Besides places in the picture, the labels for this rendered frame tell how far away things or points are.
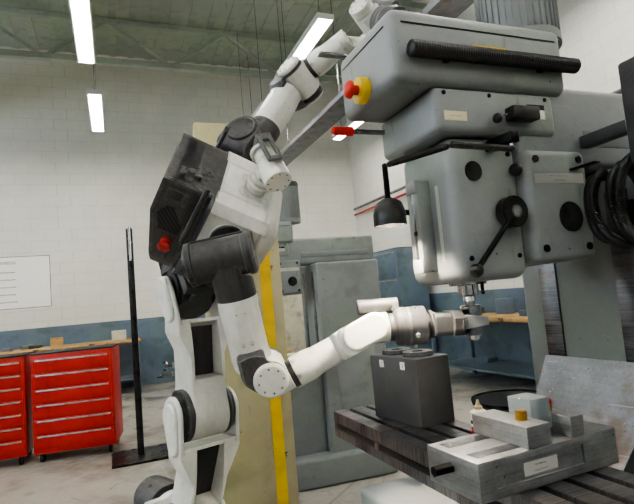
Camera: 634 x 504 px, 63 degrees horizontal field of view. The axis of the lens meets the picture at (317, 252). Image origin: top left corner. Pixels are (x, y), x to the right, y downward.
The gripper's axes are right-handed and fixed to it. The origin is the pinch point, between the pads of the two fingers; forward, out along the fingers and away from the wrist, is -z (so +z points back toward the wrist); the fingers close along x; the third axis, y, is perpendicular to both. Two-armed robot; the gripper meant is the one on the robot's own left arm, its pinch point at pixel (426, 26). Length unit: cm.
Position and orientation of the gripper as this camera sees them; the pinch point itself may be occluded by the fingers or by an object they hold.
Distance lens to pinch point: 143.4
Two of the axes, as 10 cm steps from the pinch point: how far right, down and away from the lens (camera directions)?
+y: 2.1, -9.2, -3.3
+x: -8.2, 0.2, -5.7
